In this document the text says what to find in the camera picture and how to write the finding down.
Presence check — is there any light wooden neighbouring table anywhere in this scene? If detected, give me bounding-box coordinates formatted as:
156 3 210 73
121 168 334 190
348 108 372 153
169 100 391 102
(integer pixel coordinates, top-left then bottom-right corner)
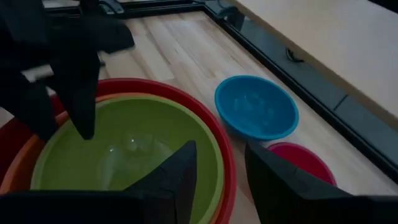
228 0 398 130

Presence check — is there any blue plastic bowl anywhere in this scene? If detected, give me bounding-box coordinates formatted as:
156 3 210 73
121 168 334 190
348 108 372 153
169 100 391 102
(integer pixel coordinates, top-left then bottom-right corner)
214 75 300 142

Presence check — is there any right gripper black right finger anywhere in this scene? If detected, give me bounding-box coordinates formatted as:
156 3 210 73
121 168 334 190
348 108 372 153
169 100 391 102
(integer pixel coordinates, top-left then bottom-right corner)
244 141 354 224

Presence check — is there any green plastic bowl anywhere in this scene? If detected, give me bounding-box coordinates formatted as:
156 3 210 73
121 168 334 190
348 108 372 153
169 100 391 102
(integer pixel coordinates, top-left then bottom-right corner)
30 95 225 224

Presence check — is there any black cable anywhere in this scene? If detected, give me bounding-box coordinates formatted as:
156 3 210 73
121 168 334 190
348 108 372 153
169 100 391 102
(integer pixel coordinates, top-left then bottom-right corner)
285 48 305 63

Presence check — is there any orange plastic bowl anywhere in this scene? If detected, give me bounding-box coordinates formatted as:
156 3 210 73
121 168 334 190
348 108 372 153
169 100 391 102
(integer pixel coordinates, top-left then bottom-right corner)
0 92 225 224

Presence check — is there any black table frame rail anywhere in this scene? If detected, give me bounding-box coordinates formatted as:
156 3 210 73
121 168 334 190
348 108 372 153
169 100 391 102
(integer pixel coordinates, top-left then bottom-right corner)
43 0 208 19
203 4 398 184

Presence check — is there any small pink plastic bowl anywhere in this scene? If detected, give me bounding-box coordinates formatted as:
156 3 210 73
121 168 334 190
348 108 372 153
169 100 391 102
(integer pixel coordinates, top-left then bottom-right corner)
267 142 338 187

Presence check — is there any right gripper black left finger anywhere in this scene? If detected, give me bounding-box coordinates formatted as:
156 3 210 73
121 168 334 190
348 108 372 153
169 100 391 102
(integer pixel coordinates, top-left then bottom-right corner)
123 140 198 224

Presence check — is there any large red plastic bowl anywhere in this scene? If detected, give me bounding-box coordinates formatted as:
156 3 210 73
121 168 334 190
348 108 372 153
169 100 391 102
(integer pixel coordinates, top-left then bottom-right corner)
0 77 238 224

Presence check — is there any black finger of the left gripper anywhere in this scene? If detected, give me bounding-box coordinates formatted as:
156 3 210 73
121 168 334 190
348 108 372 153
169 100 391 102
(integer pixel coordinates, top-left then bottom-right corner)
0 72 60 141
46 46 101 141

